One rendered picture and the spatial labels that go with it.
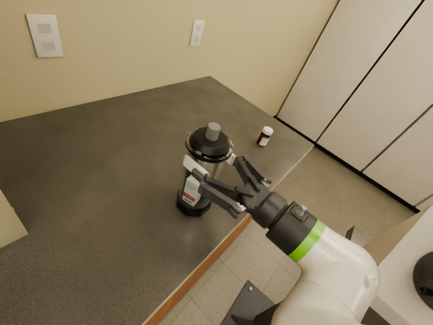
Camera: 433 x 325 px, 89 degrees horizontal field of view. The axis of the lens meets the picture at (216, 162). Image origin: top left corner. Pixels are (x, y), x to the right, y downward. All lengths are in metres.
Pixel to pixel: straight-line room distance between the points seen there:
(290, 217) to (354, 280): 0.13
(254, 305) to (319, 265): 1.21
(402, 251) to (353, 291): 0.33
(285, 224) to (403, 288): 0.40
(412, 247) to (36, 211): 0.90
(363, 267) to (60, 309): 0.53
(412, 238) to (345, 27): 2.37
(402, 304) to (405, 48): 2.35
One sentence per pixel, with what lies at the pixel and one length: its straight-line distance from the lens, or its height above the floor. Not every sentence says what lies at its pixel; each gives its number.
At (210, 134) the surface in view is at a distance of 0.47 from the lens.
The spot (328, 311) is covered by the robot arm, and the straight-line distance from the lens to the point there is 0.41.
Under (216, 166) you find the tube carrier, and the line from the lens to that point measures 0.49.
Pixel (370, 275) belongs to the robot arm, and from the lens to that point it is 0.46.
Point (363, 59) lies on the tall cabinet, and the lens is 2.83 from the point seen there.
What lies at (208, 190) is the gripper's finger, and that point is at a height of 1.14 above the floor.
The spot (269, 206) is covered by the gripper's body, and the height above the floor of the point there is 1.16.
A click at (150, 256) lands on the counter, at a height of 0.94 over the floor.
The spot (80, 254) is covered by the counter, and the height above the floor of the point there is 0.94.
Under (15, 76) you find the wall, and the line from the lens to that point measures 0.90.
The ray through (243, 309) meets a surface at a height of 0.01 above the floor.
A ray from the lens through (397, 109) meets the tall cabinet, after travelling 2.87.
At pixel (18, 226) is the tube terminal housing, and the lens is 0.60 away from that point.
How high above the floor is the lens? 1.47
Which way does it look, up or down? 42 degrees down
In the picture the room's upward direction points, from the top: 21 degrees clockwise
